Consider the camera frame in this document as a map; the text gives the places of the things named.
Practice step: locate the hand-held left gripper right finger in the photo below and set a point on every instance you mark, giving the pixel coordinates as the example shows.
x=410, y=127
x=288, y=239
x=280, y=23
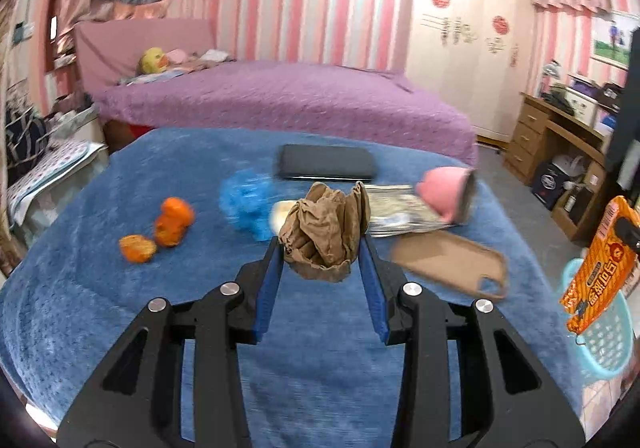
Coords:
x=375, y=288

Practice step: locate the crumpled blue plastic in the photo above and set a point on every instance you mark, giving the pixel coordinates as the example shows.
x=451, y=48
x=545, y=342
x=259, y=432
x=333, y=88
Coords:
x=247, y=200

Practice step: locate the brown paper bag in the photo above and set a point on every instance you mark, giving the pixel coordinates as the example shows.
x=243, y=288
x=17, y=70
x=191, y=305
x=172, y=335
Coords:
x=325, y=233

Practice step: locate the black paper bag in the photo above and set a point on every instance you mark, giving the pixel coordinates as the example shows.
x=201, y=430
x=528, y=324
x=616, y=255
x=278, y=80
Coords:
x=550, y=183

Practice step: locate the pink plush toy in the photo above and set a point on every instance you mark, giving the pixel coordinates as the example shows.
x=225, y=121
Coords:
x=175, y=56

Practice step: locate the white wardrobe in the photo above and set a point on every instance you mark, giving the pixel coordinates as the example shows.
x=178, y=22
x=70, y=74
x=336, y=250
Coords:
x=460, y=77

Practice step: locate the silver snack wrapper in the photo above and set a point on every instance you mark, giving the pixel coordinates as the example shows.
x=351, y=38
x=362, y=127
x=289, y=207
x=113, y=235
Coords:
x=400, y=208

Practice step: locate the beige phone case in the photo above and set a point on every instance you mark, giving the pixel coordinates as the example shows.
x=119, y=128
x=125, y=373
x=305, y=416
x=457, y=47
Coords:
x=450, y=263

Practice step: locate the purple dotted bed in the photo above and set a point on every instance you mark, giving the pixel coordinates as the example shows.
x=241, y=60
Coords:
x=280, y=92

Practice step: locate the clothes pile on bed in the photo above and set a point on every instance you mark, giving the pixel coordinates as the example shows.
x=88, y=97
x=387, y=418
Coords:
x=212, y=56

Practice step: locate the pink steel cup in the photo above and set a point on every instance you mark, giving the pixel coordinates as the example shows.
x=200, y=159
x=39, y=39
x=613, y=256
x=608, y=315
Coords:
x=447, y=193

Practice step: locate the black phone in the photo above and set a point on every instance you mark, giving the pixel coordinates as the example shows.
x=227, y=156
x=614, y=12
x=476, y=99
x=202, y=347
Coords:
x=327, y=162

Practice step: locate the light blue plastic basket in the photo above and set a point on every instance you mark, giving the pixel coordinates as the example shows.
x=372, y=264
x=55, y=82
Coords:
x=605, y=343

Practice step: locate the small orange toy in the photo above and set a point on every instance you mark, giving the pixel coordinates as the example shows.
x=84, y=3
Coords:
x=172, y=223

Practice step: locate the wooden desk with drawers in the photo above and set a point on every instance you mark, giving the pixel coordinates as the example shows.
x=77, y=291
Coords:
x=525, y=137

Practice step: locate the black cap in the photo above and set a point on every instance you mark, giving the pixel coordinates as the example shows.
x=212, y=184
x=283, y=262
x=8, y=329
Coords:
x=612, y=92

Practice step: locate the white fan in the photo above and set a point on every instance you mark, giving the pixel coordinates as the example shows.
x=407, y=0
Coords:
x=567, y=165

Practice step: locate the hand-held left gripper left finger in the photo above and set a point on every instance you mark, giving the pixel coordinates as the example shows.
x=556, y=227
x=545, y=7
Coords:
x=270, y=288

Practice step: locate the small orange peel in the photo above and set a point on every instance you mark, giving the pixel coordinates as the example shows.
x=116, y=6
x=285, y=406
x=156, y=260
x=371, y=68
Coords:
x=136, y=248

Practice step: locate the dark clothes on desk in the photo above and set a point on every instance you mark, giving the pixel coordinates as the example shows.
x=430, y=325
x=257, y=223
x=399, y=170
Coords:
x=557, y=100

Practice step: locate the dark hanging clothing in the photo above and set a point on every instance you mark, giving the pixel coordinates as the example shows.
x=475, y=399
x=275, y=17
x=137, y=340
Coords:
x=625, y=117

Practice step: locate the small framed photo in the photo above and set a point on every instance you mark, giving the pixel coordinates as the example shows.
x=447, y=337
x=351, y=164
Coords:
x=612, y=40

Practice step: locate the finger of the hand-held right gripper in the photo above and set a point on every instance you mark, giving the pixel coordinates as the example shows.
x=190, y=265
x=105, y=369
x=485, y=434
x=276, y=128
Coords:
x=629, y=230

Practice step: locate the dark patterned bag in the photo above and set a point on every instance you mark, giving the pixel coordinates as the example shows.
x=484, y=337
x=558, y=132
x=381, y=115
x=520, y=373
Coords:
x=22, y=142

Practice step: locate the yellow duck plush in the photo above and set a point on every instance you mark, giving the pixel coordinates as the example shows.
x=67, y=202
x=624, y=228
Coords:
x=152, y=61

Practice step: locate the orange snack packet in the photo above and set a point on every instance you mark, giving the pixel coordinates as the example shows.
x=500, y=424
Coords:
x=597, y=268

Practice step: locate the white round container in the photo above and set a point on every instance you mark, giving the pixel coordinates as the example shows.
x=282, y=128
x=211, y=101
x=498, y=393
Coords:
x=281, y=213

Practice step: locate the pink covered headboard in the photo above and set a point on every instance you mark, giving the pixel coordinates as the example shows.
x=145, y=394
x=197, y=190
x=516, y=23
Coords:
x=125, y=47

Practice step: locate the white storage box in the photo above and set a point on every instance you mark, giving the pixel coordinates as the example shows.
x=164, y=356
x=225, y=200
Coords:
x=580, y=102

